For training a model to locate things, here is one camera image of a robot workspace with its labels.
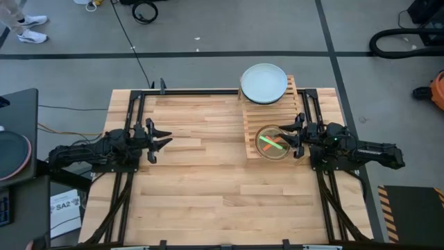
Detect black keyboard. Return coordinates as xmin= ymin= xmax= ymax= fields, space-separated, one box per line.
xmin=0 ymin=196 xmax=13 ymax=228

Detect slatted wooden shelf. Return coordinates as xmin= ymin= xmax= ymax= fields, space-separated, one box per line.
xmin=237 ymin=74 xmax=311 ymax=166

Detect person's shoe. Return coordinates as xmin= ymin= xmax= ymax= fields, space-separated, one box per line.
xmin=17 ymin=29 xmax=49 ymax=44
xmin=17 ymin=14 xmax=49 ymax=30

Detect black vacuum foot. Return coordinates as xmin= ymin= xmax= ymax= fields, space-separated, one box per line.
xmin=411 ymin=86 xmax=433 ymax=101

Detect yellow cable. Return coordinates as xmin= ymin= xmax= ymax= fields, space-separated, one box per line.
xmin=37 ymin=122 xmax=105 ymax=137

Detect thin black cable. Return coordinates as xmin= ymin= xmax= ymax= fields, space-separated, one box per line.
xmin=37 ymin=104 xmax=109 ymax=113

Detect black hazard-striped mat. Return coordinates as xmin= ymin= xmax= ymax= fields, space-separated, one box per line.
xmin=377 ymin=185 xmax=444 ymax=244

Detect mint green plate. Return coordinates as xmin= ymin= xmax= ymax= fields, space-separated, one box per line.
xmin=240 ymin=62 xmax=289 ymax=104

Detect orange vacuum cleaner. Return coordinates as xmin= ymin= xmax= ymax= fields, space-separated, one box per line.
xmin=429 ymin=69 xmax=444 ymax=112

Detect round black red-rimmed pad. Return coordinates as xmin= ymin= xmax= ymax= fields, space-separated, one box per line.
xmin=0 ymin=130 xmax=33 ymax=183

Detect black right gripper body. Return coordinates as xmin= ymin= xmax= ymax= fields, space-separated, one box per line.
xmin=293 ymin=112 xmax=325 ymax=159

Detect black equipment case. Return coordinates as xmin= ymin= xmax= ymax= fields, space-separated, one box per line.
xmin=407 ymin=0 xmax=444 ymax=47

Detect long black floor cable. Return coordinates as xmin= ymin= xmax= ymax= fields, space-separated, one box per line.
xmin=110 ymin=0 xmax=154 ymax=90

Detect dark grey side desk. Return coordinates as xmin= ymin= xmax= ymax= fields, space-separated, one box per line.
xmin=0 ymin=87 xmax=52 ymax=250

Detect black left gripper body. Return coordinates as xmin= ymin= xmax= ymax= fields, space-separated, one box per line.
xmin=133 ymin=117 xmax=157 ymax=165

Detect black aluminium rig frame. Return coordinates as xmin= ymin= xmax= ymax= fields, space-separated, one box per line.
xmin=78 ymin=88 xmax=374 ymax=250

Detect black vacuum hose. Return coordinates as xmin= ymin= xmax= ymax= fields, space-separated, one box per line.
xmin=368 ymin=28 xmax=444 ymax=60

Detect white printed paper sheet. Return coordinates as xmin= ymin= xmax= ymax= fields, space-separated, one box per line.
xmin=49 ymin=189 xmax=83 ymax=240

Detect coiled black cable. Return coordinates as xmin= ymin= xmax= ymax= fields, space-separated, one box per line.
xmin=131 ymin=0 xmax=160 ymax=25

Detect person's leg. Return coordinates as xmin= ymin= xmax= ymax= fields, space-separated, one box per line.
xmin=0 ymin=15 xmax=22 ymax=35
xmin=0 ymin=0 xmax=25 ymax=24

